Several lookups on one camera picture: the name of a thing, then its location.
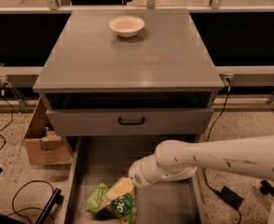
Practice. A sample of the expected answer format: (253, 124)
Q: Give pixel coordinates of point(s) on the white paper bowl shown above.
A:
(126, 26)

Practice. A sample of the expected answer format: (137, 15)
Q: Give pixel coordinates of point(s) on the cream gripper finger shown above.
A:
(120, 188)

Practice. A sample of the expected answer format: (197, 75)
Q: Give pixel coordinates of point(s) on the black stand leg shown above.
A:
(266, 188)
(56, 198)

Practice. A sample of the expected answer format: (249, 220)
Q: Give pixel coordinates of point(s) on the black stand leg right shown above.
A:
(266, 188)

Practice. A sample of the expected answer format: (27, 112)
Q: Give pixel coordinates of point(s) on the grey open lower drawer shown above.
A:
(104, 159)

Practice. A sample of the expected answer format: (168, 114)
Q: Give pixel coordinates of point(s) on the brown cardboard box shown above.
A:
(42, 144)

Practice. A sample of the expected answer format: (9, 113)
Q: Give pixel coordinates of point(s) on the black stand leg left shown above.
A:
(56, 198)

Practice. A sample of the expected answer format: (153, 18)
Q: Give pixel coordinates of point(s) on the green rice chip bag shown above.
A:
(123, 208)

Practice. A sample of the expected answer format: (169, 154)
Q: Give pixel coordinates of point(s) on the black power adapter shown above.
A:
(231, 198)

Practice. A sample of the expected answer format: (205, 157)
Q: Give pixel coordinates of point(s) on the black drawer handle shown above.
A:
(131, 122)

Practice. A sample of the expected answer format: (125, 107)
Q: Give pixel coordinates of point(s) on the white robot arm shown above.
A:
(177, 160)

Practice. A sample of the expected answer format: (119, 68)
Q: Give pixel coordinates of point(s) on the grey drawer cabinet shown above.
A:
(166, 65)

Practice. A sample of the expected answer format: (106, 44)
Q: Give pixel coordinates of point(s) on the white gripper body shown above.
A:
(136, 174)

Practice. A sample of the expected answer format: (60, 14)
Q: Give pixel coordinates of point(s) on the grey closed upper drawer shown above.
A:
(96, 122)

